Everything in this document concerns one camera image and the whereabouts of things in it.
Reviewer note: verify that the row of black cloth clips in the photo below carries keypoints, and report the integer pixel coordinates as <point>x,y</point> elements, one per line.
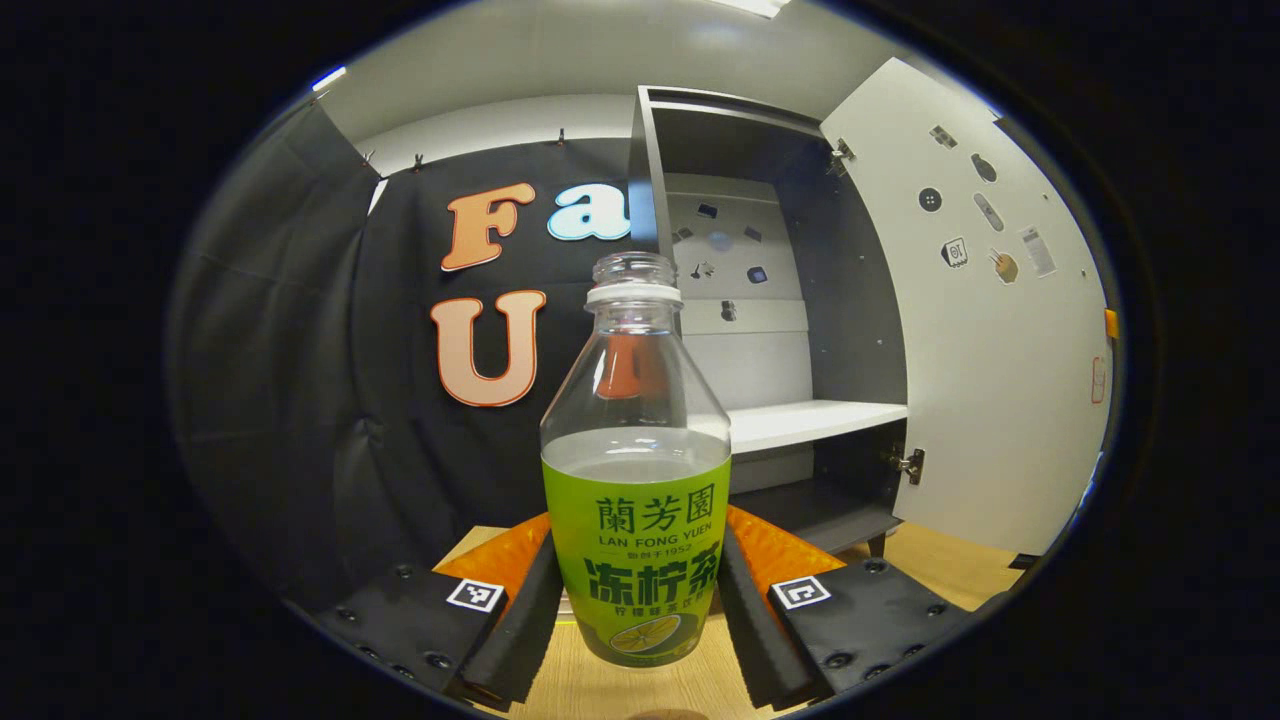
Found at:
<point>418,162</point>

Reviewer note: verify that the white cabinet shelf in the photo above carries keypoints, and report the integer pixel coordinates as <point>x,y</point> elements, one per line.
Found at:
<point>810,420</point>

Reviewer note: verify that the black backdrop cloth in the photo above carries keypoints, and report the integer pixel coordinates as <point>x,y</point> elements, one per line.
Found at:
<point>300,350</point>

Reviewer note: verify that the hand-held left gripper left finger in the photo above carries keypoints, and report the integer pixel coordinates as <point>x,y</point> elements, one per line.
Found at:
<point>525,630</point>

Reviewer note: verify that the green label bottle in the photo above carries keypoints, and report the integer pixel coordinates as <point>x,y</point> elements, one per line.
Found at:
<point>640,520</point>

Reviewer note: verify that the small ceiling light panel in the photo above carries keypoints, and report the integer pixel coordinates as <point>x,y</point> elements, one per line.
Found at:
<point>328,77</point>

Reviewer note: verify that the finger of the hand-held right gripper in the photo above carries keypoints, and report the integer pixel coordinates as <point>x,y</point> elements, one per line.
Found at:
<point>1111,323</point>

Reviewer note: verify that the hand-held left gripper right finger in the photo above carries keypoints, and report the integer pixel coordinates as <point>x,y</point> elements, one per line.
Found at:
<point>750,630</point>

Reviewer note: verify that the beige cabinet door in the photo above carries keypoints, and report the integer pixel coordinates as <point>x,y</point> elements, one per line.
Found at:
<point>980,400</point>

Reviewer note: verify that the metal cabinet hinge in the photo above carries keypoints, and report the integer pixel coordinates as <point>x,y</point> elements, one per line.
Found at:
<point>910,463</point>
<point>840,155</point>

